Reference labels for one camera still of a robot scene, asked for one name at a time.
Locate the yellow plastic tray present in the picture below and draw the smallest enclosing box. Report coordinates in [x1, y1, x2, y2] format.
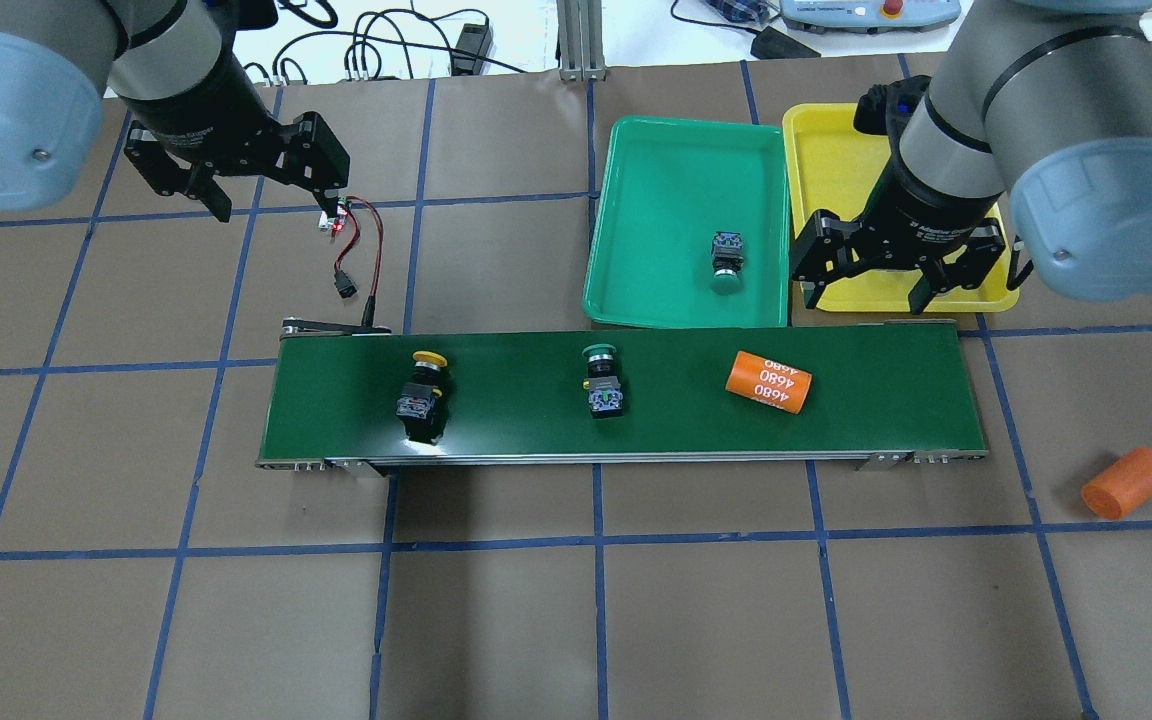
[782, 103, 1020, 314]

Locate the orange cylinder with 4680 text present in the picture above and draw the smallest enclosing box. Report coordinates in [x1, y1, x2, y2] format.
[723, 351, 813, 415]

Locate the black power adapter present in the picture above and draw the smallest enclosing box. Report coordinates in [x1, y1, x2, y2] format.
[450, 22, 493, 77]

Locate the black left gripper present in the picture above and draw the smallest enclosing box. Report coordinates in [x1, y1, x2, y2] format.
[124, 45, 349, 223]

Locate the red black motor cable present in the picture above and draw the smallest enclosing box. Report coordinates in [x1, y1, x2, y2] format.
[331, 198, 392, 336]

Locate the green conveyor belt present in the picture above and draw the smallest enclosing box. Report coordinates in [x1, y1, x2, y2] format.
[256, 323, 988, 470]

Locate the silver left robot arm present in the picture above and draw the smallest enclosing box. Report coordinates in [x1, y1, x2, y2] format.
[0, 1, 349, 222]

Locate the blue teach pendant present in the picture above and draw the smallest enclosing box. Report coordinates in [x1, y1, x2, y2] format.
[778, 1, 963, 35]

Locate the plain orange cylinder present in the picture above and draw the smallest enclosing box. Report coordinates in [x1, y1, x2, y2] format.
[1079, 447, 1152, 521]

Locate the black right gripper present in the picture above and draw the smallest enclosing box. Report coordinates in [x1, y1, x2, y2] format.
[790, 165, 1007, 316]

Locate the yellow push button switch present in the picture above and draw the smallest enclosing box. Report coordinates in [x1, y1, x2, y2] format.
[394, 350, 449, 444]

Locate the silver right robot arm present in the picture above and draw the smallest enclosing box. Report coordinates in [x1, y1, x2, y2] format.
[788, 1, 1152, 314]

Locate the green plastic tray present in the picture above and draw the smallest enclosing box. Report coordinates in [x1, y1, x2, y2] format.
[582, 118, 791, 329]

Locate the aluminium frame post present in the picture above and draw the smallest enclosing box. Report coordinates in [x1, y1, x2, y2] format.
[556, 0, 607, 82]

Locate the green push button switch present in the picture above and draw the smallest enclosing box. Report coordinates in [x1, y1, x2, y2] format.
[582, 343, 626, 420]
[710, 232, 745, 296]

